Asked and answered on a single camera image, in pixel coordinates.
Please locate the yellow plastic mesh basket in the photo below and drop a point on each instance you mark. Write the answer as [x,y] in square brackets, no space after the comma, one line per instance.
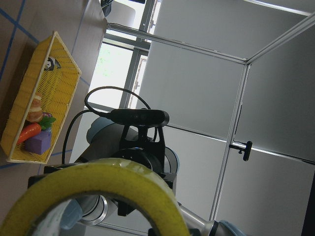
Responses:
[51,79]

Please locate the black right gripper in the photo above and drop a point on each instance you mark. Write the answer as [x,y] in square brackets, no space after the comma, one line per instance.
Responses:
[118,141]

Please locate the purple foam block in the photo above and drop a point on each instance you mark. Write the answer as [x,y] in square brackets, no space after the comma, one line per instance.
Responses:
[38,144]

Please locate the orange toy carrot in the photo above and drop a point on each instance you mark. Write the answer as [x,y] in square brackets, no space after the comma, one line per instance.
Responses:
[34,129]

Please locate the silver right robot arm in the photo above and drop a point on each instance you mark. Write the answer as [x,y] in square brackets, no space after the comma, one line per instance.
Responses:
[124,180]

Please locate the panda figurine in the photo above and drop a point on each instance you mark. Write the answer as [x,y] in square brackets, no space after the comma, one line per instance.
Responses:
[52,64]

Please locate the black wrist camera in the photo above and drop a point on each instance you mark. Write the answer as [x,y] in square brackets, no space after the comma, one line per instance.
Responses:
[140,117]

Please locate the toy croissant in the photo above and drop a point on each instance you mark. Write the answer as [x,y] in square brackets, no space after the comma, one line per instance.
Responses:
[35,112]

